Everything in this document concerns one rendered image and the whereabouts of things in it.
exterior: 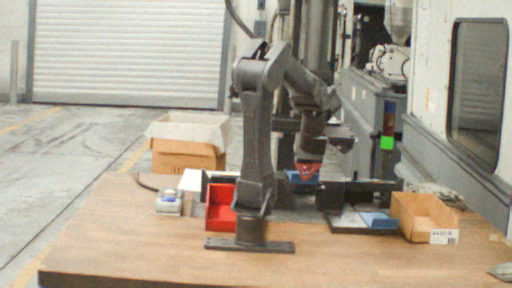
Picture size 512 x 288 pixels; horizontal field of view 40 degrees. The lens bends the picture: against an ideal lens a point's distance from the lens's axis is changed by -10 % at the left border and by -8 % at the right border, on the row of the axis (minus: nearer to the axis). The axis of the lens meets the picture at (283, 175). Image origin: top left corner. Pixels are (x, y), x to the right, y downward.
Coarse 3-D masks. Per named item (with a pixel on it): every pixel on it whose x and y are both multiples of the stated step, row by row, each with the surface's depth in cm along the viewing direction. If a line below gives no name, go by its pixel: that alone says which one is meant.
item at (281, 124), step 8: (296, 112) 201; (272, 120) 199; (280, 120) 199; (288, 120) 199; (296, 120) 200; (328, 120) 202; (336, 120) 204; (272, 128) 200; (280, 128) 200; (288, 128) 200; (296, 128) 200; (280, 136) 208
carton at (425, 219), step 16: (400, 192) 203; (400, 208) 192; (416, 208) 204; (432, 208) 202; (448, 208) 187; (400, 224) 191; (416, 224) 196; (432, 224) 197; (448, 224) 186; (416, 240) 180; (432, 240) 180; (448, 240) 181
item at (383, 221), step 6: (366, 216) 194; (372, 216) 194; (378, 216) 194; (384, 216) 195; (366, 222) 188; (372, 222) 183; (378, 222) 183; (384, 222) 183; (390, 222) 183; (396, 222) 183; (372, 228) 184; (384, 228) 184; (390, 228) 184; (396, 228) 185
